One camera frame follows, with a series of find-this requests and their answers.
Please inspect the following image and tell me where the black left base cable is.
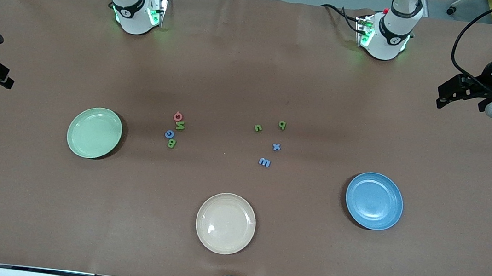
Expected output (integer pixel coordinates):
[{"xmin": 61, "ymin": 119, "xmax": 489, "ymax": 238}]
[{"xmin": 318, "ymin": 3, "xmax": 365, "ymax": 34}]

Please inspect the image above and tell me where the brown table cover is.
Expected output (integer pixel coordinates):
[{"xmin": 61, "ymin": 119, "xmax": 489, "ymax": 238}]
[{"xmin": 0, "ymin": 0, "xmax": 492, "ymax": 276}]

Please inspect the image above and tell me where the blue plate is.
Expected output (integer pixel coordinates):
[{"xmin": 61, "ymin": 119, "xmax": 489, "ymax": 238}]
[{"xmin": 342, "ymin": 170, "xmax": 407, "ymax": 233}]

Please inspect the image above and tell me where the black chair caster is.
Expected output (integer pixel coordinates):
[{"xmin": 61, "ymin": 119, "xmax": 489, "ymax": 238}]
[{"xmin": 446, "ymin": 0, "xmax": 478, "ymax": 19}]

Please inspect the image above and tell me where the beige plate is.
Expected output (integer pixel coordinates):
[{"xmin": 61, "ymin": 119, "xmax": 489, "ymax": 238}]
[{"xmin": 192, "ymin": 190, "xmax": 260, "ymax": 258}]

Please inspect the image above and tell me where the green plate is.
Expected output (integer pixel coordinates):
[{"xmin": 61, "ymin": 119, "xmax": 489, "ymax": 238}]
[{"xmin": 64, "ymin": 104, "xmax": 125, "ymax": 162}]

